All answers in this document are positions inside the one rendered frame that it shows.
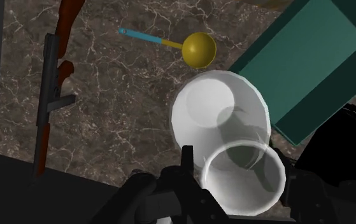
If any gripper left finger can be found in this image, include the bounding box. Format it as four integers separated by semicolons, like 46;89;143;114
90;144;230;224

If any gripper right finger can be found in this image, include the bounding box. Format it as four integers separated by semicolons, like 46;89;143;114
273;147;356;224

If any clear glass cup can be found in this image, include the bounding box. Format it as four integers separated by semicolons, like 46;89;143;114
199;139;287;216

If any white bowl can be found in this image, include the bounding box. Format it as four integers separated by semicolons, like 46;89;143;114
169;69;272;171

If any teal box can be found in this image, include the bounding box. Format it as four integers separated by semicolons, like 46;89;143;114
228;0;356;147

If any brown and grey toy rifle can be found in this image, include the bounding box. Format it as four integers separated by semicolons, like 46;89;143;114
31;0;87;180

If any yellow ladle with blue handle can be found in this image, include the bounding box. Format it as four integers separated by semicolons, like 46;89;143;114
117;27;218;69

